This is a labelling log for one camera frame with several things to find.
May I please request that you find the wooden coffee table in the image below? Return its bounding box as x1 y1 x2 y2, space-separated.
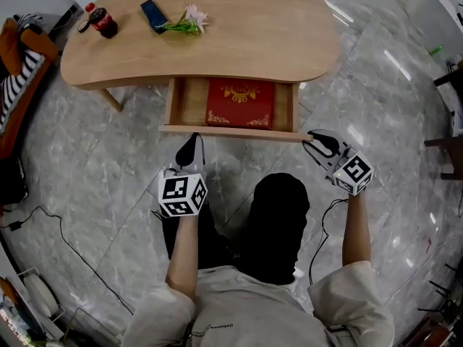
59 0 343 113

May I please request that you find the person's left forearm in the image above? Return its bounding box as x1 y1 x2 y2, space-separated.
165 212 200 300

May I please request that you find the cola bottle with red cap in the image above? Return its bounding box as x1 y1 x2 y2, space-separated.
85 2 119 40

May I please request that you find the red box with gold print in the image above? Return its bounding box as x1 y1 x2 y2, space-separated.
205 77 276 131

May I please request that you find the dark wooden furniture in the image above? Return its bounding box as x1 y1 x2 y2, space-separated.
423 59 463 181

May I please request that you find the artificial pink flower sprig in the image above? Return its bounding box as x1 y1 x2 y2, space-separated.
160 4 210 37

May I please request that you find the orange cushion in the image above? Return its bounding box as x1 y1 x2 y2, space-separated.
0 17 23 77

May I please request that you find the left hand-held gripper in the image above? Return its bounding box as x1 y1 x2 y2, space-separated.
158 132 209 218

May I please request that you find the person's right forearm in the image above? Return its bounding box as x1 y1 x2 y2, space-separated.
341 192 373 267

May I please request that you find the black and white striped blanket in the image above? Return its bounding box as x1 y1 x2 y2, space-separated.
0 12 46 134

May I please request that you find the black chair base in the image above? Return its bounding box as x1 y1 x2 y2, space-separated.
417 262 463 325

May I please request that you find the person's white shirt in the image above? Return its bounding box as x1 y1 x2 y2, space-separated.
121 260 396 347

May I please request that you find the wire basket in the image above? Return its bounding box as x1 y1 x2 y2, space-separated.
64 307 122 347

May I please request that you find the orange sofa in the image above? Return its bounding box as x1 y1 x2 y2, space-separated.
0 17 61 160

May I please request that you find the dark blue phone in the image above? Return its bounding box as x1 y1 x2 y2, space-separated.
140 0 170 35

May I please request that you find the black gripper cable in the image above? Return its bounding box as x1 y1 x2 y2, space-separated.
307 197 350 286

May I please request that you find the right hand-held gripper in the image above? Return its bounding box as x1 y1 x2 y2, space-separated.
301 129 375 197

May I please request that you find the wooden drawer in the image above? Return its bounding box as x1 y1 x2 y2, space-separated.
158 77 314 144

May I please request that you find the black floor cable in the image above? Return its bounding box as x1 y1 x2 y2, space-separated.
0 205 135 316

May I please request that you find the white round plate stack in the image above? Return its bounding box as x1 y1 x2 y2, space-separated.
22 272 59 318

